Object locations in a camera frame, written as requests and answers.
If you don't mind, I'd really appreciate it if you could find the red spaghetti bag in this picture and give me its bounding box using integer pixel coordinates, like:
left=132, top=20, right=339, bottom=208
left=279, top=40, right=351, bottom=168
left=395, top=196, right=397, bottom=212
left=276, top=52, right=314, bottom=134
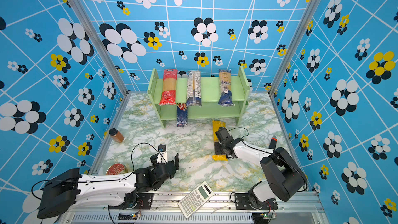
left=159, top=69, right=178, bottom=105

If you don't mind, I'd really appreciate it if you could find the green wooden shelf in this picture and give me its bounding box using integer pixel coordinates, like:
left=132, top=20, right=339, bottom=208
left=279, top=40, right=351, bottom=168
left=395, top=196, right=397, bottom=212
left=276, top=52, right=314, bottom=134
left=147, top=67, right=250, bottom=128

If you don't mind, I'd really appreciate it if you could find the blue Barilla pasta box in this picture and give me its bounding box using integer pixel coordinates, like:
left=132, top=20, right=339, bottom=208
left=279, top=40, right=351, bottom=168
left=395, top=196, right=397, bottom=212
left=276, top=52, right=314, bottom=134
left=176, top=103, right=188, bottom=127

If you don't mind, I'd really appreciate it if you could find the white scientific calculator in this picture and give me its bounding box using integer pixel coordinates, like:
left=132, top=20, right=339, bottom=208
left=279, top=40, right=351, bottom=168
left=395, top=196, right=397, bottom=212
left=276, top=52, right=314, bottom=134
left=177, top=181, right=214, bottom=219

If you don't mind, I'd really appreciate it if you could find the round red tin can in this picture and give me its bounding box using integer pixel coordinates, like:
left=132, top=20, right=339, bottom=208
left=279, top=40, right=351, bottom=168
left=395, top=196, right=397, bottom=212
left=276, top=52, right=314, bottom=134
left=106, top=163, right=128, bottom=175

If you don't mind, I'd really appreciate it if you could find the red black marker pen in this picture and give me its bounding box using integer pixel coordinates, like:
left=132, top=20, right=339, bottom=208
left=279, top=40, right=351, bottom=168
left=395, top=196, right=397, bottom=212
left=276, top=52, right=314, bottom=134
left=269, top=135, right=277, bottom=149

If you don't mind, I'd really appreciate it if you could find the clear grey spaghetti bag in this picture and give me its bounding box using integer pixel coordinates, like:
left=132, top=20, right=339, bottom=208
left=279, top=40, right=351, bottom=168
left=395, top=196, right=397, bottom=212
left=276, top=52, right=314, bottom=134
left=186, top=71, right=202, bottom=107

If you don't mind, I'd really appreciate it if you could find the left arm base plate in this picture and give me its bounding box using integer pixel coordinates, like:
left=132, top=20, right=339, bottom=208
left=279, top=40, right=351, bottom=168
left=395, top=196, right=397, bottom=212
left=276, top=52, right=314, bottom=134
left=110, top=193, right=154, bottom=210

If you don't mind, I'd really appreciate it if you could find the yellow blue spaghetti bag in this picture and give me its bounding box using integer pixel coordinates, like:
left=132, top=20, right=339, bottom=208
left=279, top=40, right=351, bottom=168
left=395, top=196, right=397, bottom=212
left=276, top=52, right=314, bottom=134
left=218, top=69, right=234, bottom=107

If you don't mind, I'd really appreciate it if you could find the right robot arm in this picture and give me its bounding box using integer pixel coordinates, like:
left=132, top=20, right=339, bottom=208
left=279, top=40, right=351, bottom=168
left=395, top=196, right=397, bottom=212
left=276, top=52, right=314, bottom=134
left=215, top=127, right=307, bottom=209

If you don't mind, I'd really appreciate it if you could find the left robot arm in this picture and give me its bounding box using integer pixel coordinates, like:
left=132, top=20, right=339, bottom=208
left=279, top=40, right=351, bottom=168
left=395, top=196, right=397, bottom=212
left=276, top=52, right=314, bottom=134
left=37, top=155, right=179, bottom=219

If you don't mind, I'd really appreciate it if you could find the spice jar black lid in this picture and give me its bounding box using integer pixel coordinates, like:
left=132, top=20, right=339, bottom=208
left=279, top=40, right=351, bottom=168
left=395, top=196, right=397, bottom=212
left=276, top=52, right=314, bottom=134
left=108, top=128, right=124, bottom=143

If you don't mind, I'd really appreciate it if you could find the aluminium front rail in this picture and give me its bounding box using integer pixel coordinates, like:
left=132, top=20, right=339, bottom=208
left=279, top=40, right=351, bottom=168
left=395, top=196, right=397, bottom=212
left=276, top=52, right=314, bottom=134
left=57, top=191, right=330, bottom=224

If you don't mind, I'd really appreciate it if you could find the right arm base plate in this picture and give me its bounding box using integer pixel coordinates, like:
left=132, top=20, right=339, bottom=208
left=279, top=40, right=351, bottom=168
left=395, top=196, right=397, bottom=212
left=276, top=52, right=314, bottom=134
left=230, top=192, right=278, bottom=212

